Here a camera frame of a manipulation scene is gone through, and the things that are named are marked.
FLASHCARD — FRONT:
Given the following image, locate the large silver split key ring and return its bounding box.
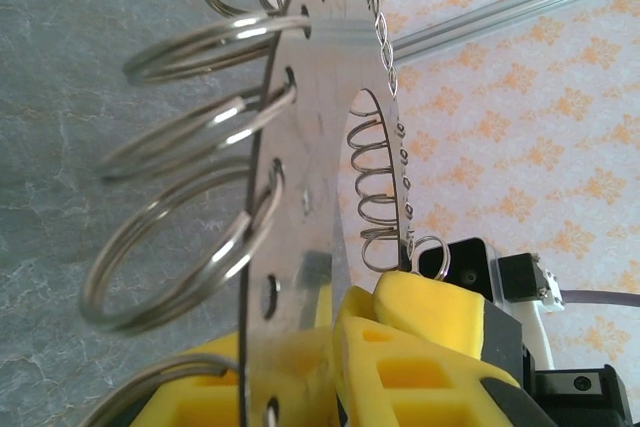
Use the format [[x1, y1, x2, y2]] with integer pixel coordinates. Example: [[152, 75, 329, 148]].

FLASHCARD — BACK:
[[73, 352, 242, 427], [121, 13, 312, 87], [78, 160, 285, 334], [96, 84, 298, 182]]

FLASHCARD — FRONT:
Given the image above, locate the small silver split ring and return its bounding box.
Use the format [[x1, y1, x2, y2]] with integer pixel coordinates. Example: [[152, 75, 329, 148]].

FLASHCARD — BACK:
[[408, 234, 452, 281]]

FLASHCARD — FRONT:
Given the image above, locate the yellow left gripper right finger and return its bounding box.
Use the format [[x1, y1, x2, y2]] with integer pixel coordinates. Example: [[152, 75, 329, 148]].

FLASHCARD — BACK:
[[333, 289, 551, 427]]

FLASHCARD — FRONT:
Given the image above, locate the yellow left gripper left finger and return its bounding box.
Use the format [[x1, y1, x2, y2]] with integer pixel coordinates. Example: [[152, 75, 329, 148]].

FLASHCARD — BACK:
[[130, 330, 240, 427]]

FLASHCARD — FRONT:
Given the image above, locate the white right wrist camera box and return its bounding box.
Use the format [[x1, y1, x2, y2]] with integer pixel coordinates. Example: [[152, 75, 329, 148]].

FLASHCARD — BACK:
[[494, 251, 567, 373]]

